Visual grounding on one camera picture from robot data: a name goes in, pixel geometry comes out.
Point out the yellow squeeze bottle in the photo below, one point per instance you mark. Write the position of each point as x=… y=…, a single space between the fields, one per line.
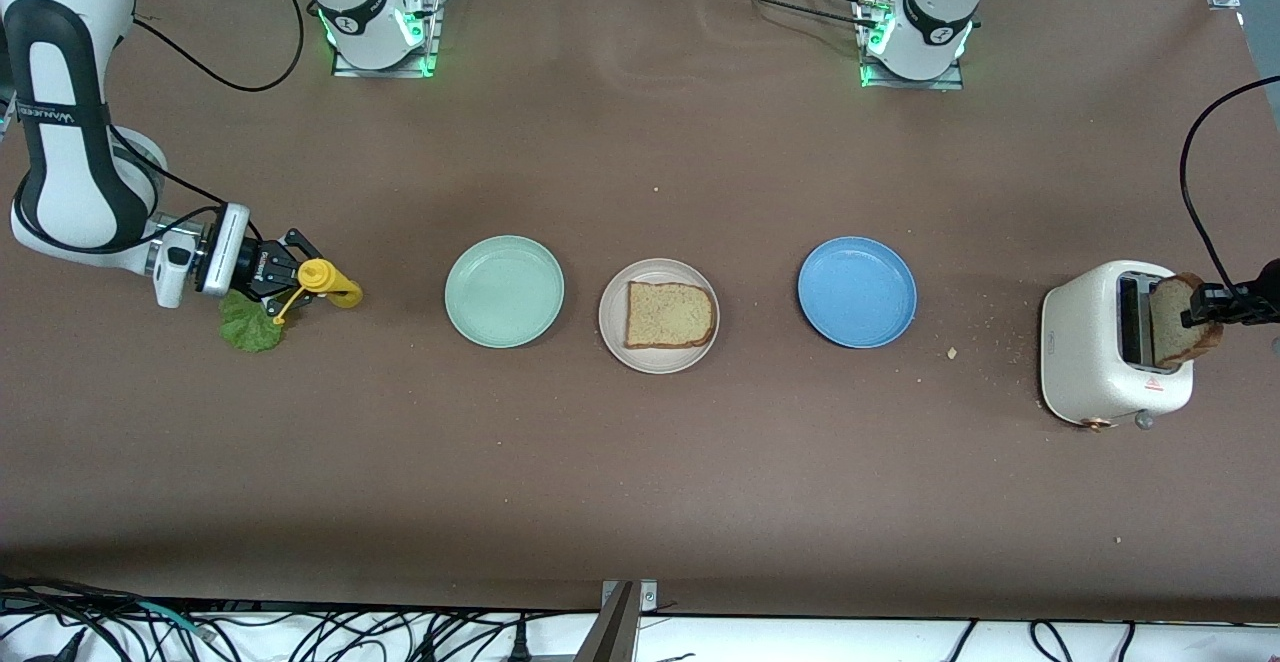
x=335 y=287

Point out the black power plug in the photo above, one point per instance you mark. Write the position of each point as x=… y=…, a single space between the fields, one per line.
x=519 y=647

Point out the grey metal bar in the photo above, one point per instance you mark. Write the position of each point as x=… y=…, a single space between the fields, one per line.
x=610 y=637

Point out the metal table bracket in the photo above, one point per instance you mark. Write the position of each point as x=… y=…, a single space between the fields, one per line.
x=648 y=597

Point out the beige round plate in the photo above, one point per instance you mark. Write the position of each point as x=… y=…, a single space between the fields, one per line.
x=612 y=317

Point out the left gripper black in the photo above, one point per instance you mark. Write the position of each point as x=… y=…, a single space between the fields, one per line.
x=1262 y=301

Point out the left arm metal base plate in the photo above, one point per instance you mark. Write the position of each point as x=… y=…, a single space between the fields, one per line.
x=915 y=85

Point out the mint green round plate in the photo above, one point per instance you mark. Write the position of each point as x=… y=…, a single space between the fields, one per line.
x=504 y=292

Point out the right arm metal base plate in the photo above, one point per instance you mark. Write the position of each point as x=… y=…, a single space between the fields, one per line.
x=433 y=32

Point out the white two-slot toaster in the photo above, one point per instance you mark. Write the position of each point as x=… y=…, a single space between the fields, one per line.
x=1080 y=342

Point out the green lettuce leaf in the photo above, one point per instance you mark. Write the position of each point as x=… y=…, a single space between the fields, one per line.
x=250 y=327

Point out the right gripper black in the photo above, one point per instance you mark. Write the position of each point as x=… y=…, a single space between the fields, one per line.
x=263 y=270

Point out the blue round plate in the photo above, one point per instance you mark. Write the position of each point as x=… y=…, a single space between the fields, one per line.
x=857 y=292

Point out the brown bread slice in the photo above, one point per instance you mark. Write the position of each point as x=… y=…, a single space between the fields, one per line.
x=1175 y=337
x=670 y=314

